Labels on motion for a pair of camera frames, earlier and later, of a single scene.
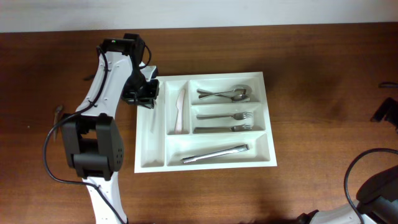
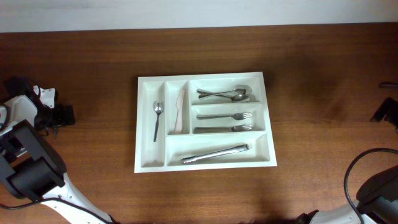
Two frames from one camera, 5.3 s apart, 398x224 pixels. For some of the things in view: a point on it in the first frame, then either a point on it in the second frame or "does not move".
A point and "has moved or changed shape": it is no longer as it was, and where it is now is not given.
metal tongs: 215,154 does not move
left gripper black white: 148,99 → 61,120
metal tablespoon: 236,98 does not move
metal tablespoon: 236,91 does not move
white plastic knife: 179,104 does not move
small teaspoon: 152,125 has moved or changed shape
